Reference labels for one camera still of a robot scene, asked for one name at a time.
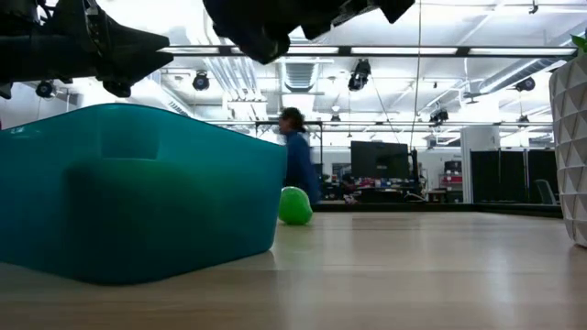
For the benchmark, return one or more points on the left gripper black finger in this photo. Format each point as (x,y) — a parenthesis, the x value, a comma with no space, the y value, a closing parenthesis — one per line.
(133,63)
(133,39)

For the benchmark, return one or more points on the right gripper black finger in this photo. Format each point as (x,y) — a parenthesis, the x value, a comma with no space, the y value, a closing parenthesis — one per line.
(395,10)
(316,31)

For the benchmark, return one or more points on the green toy bell pepper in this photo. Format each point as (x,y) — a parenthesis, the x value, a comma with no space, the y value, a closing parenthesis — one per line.
(295,208)

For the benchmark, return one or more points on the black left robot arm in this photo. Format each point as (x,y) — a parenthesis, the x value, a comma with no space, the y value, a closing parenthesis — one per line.
(23,50)

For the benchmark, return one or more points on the ceiling air vent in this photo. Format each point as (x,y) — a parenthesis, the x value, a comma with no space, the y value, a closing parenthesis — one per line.
(300,75)

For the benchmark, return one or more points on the black ceiling spotlight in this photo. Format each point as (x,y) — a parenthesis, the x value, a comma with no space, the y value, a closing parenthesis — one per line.
(200,81)
(525,84)
(439,116)
(360,75)
(44,89)

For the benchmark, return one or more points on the person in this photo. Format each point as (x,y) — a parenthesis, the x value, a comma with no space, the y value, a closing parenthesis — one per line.
(298,160)

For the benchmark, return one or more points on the teal plate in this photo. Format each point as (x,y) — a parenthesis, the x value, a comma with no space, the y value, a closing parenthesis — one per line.
(137,206)

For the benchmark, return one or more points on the black monitor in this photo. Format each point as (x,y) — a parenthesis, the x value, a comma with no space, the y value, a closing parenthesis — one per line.
(379,160)

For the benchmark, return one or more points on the green succulent plant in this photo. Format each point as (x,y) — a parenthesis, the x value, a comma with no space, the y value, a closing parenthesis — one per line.
(580,42)

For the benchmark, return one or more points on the black partition panels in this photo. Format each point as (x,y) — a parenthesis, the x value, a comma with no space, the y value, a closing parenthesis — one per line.
(509,176)

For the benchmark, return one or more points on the white faceted plant pot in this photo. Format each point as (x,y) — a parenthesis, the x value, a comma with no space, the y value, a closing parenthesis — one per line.
(571,160)

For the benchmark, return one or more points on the grey office chair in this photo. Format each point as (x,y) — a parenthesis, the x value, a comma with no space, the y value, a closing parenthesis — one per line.
(546,192)

